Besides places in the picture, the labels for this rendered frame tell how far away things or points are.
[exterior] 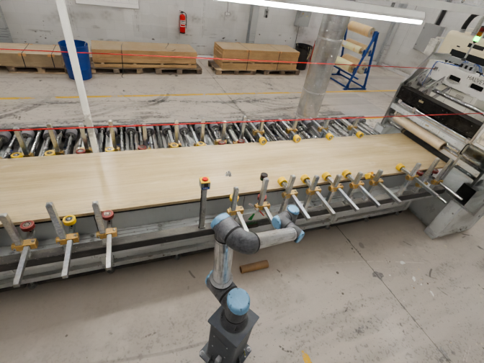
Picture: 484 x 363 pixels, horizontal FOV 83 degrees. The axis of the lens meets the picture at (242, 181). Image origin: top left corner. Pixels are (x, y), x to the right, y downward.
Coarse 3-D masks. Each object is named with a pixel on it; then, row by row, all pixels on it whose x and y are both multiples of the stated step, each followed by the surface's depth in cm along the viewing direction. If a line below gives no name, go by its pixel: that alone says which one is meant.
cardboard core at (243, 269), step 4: (264, 260) 290; (248, 264) 282; (252, 264) 282; (256, 264) 283; (260, 264) 284; (264, 264) 285; (268, 264) 287; (240, 268) 283; (244, 268) 278; (248, 268) 279; (252, 268) 280; (256, 268) 282; (260, 268) 284; (244, 272) 279
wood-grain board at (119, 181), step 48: (240, 144) 306; (288, 144) 321; (336, 144) 337; (384, 144) 355; (0, 192) 205; (48, 192) 212; (96, 192) 218; (144, 192) 226; (192, 192) 234; (240, 192) 242
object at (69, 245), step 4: (72, 228) 198; (68, 232) 195; (72, 232) 195; (68, 240) 190; (68, 244) 187; (72, 244) 190; (68, 248) 185; (68, 252) 183; (68, 256) 180; (64, 260) 178; (68, 260) 178; (64, 264) 176; (68, 264) 177; (64, 268) 174; (68, 268) 176; (64, 272) 172; (64, 276) 170
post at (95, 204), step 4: (92, 204) 179; (96, 204) 180; (96, 208) 182; (96, 212) 184; (100, 212) 187; (96, 216) 186; (100, 216) 187; (100, 220) 189; (100, 224) 192; (100, 228) 194; (104, 228) 197; (100, 232) 196; (104, 232) 197; (104, 240) 202
